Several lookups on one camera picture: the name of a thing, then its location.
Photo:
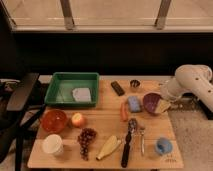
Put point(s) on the black chair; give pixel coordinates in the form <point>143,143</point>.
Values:
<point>11,128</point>

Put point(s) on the black rectangular block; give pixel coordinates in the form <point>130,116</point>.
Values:
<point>117,88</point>

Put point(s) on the grey cloth in tray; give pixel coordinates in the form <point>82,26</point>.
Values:
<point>81,94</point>

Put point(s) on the red yellow apple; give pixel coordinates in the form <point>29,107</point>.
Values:
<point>78,120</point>

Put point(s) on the dark grape bunch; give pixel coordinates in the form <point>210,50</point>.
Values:
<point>86,137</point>

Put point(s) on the white paper cup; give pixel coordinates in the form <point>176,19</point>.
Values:
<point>53,145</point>

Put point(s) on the orange carrot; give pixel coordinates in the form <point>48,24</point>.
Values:
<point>123,112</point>

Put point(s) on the green plastic tray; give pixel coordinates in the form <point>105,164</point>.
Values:
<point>59,92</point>

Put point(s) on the orange plastic bowl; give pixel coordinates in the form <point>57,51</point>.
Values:
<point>54,121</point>

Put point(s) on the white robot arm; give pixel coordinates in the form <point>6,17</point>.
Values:
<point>193,79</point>

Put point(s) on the purple bowl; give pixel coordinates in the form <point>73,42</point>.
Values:
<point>154,104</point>

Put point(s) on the blue small cup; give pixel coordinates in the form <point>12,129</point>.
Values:
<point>163,146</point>

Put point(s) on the wooden board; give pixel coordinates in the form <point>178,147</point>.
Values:
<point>105,118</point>

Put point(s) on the blue sponge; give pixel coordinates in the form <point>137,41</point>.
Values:
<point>134,104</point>

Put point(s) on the small metal cup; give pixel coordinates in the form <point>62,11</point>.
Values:
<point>134,84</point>

